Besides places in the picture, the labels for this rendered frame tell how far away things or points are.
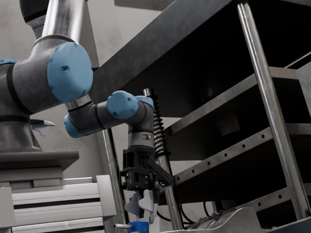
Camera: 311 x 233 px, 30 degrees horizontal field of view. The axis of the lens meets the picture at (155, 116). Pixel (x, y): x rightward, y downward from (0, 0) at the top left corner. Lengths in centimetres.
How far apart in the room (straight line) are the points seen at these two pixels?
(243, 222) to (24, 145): 80
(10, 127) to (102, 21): 444
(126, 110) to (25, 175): 45
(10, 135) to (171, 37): 159
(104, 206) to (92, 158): 405
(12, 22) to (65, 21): 426
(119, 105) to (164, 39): 121
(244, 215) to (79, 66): 79
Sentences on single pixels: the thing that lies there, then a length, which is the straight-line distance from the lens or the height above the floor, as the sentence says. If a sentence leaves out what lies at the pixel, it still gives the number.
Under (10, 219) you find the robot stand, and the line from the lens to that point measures 103.
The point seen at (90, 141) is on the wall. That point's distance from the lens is 533.
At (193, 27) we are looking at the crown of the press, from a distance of 258.
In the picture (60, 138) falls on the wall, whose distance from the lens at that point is 522.
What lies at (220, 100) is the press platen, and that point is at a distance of 260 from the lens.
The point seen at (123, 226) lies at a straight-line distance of 159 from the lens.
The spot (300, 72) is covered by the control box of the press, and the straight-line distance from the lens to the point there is 234.
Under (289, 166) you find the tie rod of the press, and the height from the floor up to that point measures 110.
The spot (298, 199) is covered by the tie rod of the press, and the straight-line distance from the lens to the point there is 219.
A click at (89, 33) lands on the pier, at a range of 557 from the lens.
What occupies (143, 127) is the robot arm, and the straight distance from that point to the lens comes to 165.
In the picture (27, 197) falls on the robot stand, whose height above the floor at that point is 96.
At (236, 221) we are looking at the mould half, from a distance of 175.
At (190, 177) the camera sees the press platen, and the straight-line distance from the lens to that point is 271.
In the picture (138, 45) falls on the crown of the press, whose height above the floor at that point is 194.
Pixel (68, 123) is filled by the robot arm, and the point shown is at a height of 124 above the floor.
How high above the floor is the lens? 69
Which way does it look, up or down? 18 degrees up
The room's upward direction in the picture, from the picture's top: 13 degrees counter-clockwise
